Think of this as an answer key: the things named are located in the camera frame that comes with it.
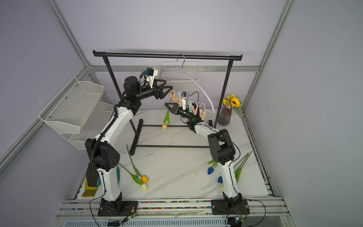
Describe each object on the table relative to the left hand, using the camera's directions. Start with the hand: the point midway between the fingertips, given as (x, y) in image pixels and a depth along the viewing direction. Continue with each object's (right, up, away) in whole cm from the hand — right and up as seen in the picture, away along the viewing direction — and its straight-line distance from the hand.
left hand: (168, 85), depth 74 cm
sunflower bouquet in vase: (+39, -7, +15) cm, 42 cm away
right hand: (-3, -10, +12) cm, 16 cm away
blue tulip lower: (+30, -54, +9) cm, 63 cm away
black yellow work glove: (-47, -54, +7) cm, 72 cm away
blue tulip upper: (+25, -49, +11) cm, 56 cm away
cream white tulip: (-15, -57, +5) cm, 59 cm away
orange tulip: (-15, -53, +7) cm, 56 cm away
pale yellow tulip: (-5, -23, +20) cm, 31 cm away
